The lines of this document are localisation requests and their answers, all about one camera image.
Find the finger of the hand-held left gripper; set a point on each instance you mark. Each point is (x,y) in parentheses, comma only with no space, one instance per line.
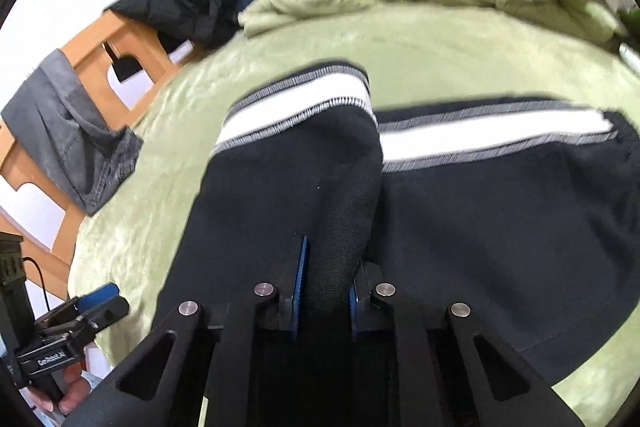
(102,294)
(110,312)

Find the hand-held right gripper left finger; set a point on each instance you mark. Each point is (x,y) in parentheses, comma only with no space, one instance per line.
(300,279)

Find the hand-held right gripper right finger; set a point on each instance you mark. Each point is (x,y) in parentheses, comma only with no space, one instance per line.
(355,307)

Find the black pants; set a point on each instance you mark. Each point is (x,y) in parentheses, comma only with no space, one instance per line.
(475,232)

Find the person's left hand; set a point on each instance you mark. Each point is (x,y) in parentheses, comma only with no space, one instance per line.
(75,389)

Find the grey jeans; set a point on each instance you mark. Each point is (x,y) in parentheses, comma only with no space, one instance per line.
(65,132)

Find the green fleece blanket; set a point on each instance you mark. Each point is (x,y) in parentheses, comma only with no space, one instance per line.
(425,52)

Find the black jacket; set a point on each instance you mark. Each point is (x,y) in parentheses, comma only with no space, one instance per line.
(180,2)

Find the white plastic object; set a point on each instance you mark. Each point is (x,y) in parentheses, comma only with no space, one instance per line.
(629,57)

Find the wooden bed frame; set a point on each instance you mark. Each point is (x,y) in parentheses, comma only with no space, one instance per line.
(87,57)

